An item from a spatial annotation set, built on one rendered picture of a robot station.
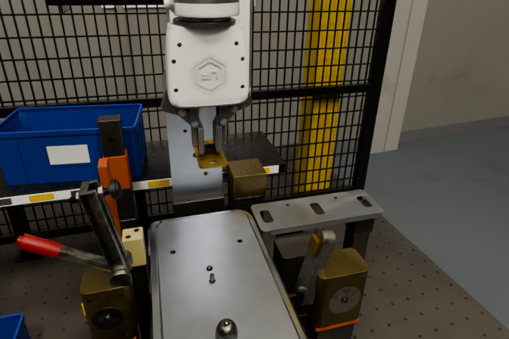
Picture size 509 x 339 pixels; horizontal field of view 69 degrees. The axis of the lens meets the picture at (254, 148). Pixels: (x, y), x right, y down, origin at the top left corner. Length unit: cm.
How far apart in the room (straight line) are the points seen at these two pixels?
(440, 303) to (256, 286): 62
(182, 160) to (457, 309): 80
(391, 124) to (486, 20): 127
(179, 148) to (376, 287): 66
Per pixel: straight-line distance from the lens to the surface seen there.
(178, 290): 67
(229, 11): 44
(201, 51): 45
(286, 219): 82
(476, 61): 412
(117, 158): 85
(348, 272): 65
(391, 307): 110
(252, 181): 86
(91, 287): 64
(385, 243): 129
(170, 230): 79
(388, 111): 341
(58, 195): 95
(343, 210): 86
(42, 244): 61
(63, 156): 94
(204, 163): 49
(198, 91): 46
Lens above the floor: 149
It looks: 26 degrees down
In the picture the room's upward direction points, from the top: 1 degrees clockwise
